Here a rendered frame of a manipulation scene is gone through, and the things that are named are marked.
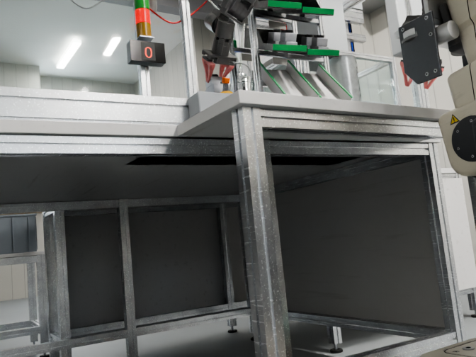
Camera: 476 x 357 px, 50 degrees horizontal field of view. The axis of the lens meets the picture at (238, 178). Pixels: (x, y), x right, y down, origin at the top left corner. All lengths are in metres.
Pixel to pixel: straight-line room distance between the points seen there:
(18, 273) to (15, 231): 6.15
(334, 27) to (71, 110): 2.03
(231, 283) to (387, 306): 1.35
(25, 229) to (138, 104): 2.03
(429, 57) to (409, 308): 1.09
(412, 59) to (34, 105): 0.93
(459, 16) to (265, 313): 0.82
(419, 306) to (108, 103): 1.35
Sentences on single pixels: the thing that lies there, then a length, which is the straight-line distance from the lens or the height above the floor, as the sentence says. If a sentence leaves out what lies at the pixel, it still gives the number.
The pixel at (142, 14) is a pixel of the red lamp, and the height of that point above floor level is 1.34.
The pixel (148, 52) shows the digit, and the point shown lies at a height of 1.20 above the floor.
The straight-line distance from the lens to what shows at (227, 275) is 3.26.
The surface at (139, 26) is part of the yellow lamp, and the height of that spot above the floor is 1.29.
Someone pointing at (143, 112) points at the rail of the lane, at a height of 0.91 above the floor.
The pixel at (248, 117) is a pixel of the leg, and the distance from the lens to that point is 1.08.
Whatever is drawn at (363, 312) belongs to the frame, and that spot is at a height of 0.20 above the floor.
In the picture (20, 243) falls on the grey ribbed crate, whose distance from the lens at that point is 3.30.
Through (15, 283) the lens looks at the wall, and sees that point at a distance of 9.43.
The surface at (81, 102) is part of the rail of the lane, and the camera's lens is 1.35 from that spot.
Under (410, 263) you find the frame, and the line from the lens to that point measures 2.06.
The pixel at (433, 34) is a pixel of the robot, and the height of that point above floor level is 0.99.
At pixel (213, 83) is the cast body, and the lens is 1.67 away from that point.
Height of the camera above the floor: 0.54
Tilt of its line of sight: 7 degrees up
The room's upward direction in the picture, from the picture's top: 6 degrees counter-clockwise
